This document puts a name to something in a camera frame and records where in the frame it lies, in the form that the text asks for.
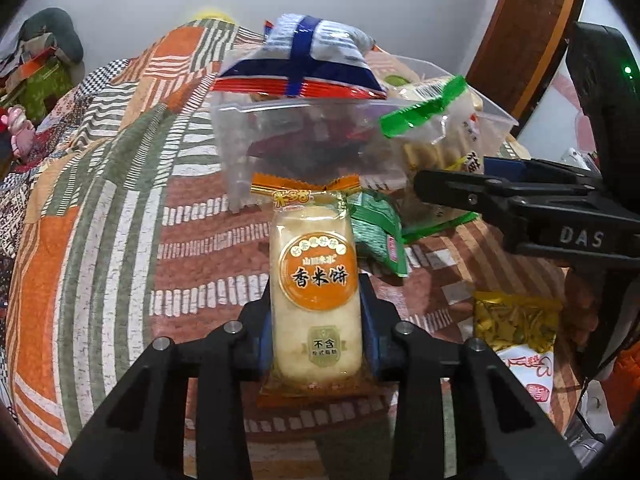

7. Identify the green patterned storage box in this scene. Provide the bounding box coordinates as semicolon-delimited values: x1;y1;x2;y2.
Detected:
12;57;81;121

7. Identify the green snack packet red label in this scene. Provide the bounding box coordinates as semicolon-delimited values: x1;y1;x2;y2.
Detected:
350;190;411;278

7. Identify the white red snack packet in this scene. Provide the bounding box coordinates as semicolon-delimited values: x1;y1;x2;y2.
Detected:
497;347;556;416

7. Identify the pink plush toy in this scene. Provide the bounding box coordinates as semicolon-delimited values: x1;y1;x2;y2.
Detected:
0;105;38;161

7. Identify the wooden door frame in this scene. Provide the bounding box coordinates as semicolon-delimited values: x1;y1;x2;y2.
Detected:
467;0;588;121

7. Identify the person's right hand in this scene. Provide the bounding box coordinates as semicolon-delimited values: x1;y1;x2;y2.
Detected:
564;267;601;356

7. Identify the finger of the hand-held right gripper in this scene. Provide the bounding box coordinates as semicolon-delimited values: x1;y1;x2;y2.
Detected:
482;156;601;189
413;170;551;221

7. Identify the pile of household clutter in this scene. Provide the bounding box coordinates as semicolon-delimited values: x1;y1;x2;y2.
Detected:
0;35;63;91

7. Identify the clear plastic container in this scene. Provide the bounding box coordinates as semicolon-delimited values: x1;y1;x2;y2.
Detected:
209;52;518;211

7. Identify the green-strip clear biscuit bag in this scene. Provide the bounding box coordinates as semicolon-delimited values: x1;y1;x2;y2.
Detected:
380;75;488;171

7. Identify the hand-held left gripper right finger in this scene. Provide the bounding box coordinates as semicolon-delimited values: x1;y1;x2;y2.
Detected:
357;275;583;480

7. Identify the patchwork quilt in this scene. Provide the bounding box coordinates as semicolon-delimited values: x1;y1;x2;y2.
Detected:
0;17;591;480

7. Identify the yellow snack packet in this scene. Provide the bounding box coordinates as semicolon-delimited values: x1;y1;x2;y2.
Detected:
472;290;563;356

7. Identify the blue white snack packet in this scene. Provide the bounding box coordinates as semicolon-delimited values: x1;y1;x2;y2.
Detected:
210;12;390;101

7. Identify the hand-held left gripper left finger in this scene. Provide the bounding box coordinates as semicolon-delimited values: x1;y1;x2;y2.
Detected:
57;280;273;480

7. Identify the small olive green packet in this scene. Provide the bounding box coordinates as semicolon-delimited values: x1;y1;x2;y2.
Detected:
402;210;481;246

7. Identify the orange label rice cake packet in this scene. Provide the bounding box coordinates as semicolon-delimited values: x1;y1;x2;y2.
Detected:
250;172;373;406

